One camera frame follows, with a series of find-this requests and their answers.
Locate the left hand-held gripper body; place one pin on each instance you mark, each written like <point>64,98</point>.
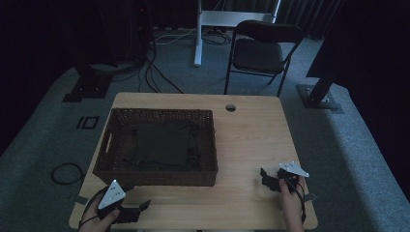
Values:
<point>111,196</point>

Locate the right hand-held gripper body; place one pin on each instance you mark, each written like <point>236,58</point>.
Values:
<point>293,169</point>

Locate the brown wicker basket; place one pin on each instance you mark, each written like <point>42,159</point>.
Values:
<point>154,179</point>

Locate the dark cloth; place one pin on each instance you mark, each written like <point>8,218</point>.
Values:
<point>161,145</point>

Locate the person's right hand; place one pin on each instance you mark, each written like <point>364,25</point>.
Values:
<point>293,206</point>

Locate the person's left hand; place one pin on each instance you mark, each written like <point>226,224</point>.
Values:
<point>95,222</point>

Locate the grey tape piece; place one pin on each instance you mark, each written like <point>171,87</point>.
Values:
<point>82,200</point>
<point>311,197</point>

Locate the black slanted stand with base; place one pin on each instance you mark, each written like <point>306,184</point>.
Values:
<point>317,96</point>

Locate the black stand with flat base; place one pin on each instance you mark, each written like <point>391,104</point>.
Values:
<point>87,87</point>

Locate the black folding chair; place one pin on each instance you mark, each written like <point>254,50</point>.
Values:
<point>257,56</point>

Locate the dark curtain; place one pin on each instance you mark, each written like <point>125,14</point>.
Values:
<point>309,16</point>

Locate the dark equipment cabinet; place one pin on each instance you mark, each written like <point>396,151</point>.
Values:
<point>125,32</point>

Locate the white metal desk frame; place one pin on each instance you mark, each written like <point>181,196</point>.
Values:
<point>199,38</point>

